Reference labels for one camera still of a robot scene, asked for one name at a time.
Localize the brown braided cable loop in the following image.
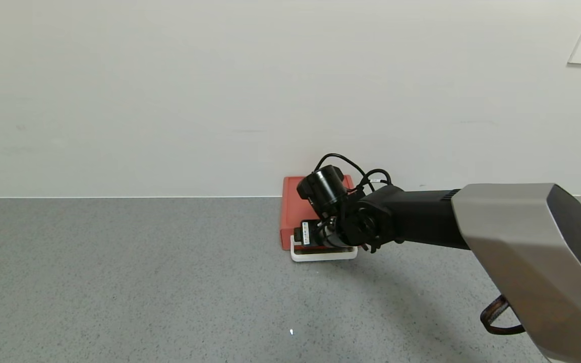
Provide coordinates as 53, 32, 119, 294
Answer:
480, 295, 526, 335

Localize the red drawer with white handle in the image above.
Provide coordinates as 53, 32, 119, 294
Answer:
280, 227, 359, 263

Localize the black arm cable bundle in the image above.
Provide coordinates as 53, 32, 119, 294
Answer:
313, 153, 392, 193

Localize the red drawer cabinet housing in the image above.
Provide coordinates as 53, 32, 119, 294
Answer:
280, 175, 357, 250

